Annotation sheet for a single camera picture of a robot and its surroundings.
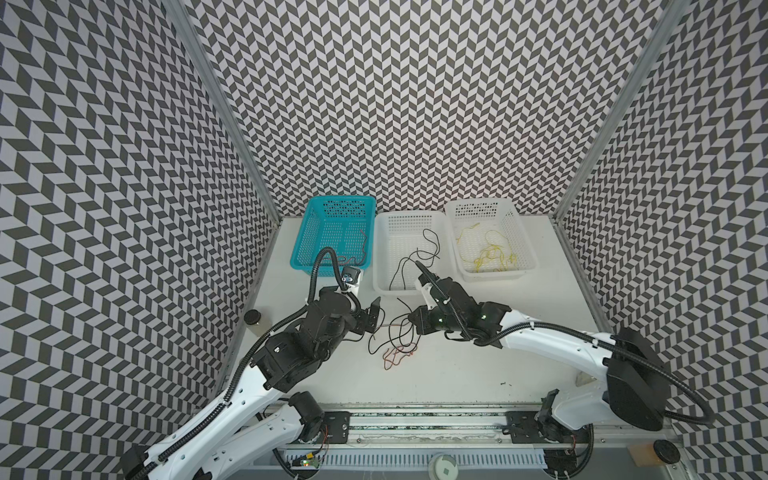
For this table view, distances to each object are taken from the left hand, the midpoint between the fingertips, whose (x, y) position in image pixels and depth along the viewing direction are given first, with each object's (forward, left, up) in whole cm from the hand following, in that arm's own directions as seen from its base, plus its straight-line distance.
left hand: (363, 293), depth 70 cm
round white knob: (-32, -17, -13) cm, 39 cm away
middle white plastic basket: (+38, -10, -24) cm, 46 cm away
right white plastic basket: (+46, -47, -21) cm, 69 cm away
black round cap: (-30, -64, -15) cm, 73 cm away
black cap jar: (+1, +32, -13) cm, 35 cm away
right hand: (0, -11, -12) cm, 16 cm away
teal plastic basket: (+45, +14, -24) cm, 53 cm away
